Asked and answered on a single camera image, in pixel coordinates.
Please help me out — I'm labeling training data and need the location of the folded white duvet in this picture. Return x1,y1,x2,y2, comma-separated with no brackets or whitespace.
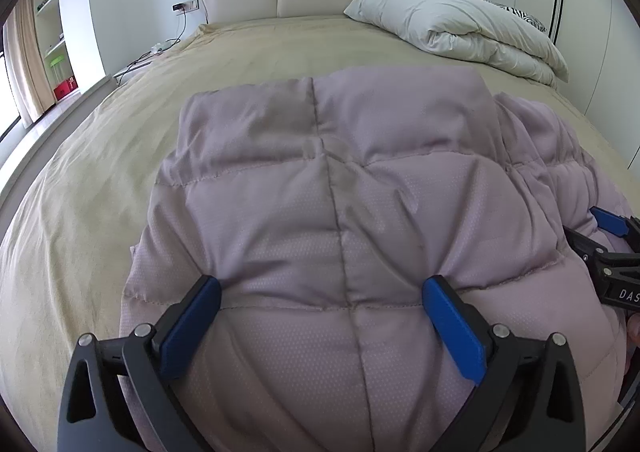
344,0,570,87

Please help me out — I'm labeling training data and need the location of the white wardrobe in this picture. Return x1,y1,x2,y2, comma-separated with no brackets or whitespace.
515,0,639,172

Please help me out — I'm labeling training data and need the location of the red box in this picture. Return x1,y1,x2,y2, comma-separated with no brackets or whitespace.
53,76,78,101

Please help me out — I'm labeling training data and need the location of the beige curtain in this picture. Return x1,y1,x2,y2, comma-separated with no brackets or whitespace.
2,0,55,128

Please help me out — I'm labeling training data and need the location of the beige bed sheet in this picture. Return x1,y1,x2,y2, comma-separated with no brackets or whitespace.
1,16,639,451

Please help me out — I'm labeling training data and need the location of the wall power socket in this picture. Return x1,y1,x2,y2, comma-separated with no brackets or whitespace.
172,0,200,13

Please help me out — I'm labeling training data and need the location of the green stool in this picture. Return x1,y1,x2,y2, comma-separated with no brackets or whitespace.
47,50,68,87

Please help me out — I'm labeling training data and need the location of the mauve quilted down jacket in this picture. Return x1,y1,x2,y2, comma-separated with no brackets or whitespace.
120,66,630,451

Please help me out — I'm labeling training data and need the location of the zebra print pillow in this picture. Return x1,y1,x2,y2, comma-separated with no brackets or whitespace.
495,2,549,35

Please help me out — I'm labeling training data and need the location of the black framed window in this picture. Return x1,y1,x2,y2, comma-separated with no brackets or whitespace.
0,50,21,137

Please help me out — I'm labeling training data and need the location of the white built-in shelf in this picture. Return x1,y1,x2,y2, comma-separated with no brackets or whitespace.
34,0,75,91

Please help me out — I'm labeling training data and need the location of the person's right hand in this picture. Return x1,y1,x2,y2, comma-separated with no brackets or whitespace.
625,311,640,371

